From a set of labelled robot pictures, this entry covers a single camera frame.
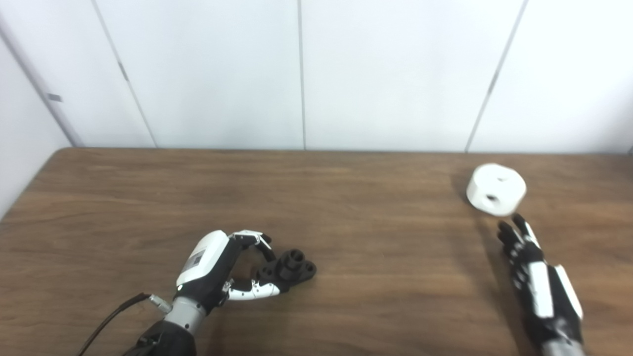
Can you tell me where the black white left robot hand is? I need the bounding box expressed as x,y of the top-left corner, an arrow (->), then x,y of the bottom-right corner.
173,229 -> 281,314

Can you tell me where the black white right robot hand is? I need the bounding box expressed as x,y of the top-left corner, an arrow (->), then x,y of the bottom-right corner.
497,213 -> 585,347

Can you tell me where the black plastic holder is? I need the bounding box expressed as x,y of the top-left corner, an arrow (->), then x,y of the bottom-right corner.
256,249 -> 317,293

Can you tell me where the round white plastic piece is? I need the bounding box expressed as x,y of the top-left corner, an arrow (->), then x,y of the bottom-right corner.
466,164 -> 527,217

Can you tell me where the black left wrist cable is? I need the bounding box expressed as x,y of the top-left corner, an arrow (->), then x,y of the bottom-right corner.
77,293 -> 174,356

